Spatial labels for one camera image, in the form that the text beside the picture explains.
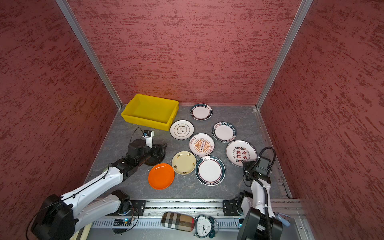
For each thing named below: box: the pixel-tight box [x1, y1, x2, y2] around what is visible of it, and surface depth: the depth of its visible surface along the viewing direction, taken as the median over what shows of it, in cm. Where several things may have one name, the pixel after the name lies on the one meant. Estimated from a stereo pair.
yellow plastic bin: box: [121, 93, 180, 131], surface depth 116 cm
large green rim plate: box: [195, 155, 226, 187], surface depth 88 cm
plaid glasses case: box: [161, 212, 196, 232], surface depth 69 cm
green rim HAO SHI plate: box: [211, 121, 237, 143], surface depth 107 cm
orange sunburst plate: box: [188, 133, 215, 157], surface depth 99 cm
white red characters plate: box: [225, 140, 258, 168], surface depth 96 cm
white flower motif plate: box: [169, 119, 195, 141], surface depth 108 cm
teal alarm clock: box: [193, 215, 219, 239], surface depth 67 cm
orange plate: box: [148, 163, 175, 191], surface depth 86 cm
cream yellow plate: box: [171, 150, 197, 175], surface depth 92 cm
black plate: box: [143, 147, 167, 166], surface depth 75 cm
